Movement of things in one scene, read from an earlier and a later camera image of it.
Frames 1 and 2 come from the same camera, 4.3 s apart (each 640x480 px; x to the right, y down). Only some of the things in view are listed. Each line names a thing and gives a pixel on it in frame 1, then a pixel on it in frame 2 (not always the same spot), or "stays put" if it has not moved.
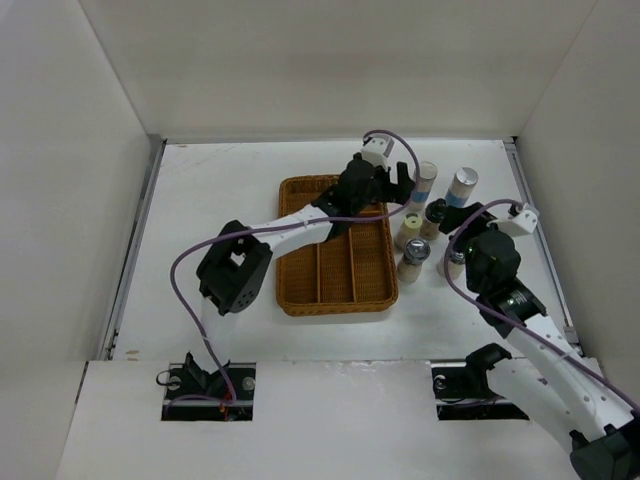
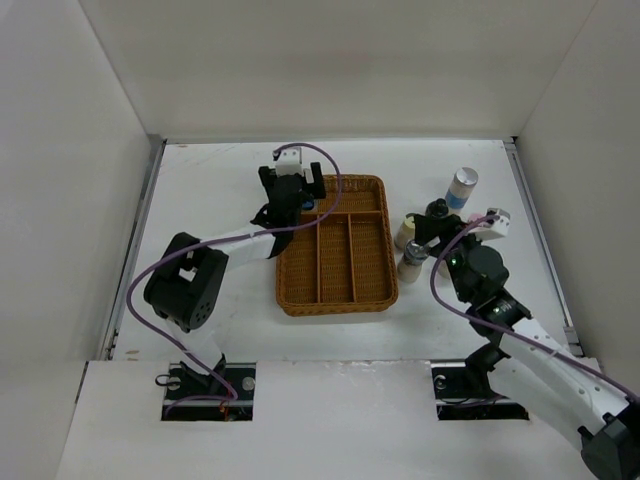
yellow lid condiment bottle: (409, 230) stays put
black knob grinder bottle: (435, 211) stays put
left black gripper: (400, 190) to (312, 190)
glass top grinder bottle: (416, 251) stays put
